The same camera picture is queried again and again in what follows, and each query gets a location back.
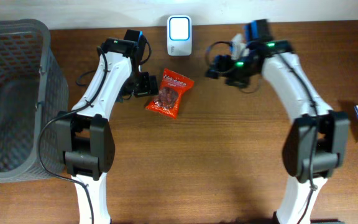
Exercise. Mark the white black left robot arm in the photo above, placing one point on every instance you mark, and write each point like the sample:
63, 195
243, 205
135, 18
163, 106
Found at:
84, 135

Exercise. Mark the grey plastic mesh basket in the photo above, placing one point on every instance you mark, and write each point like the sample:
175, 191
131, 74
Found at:
33, 90

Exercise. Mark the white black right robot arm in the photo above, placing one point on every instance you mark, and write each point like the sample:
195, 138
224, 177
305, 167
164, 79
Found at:
316, 144

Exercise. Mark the white barcode scanner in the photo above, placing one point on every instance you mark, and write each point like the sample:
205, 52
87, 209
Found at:
179, 35

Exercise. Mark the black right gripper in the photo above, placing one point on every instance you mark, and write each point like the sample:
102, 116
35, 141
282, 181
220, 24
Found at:
217, 66

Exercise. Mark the red orange snack bag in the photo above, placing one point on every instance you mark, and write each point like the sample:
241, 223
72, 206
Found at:
172, 88

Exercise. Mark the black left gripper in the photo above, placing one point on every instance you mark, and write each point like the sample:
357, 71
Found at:
146, 86

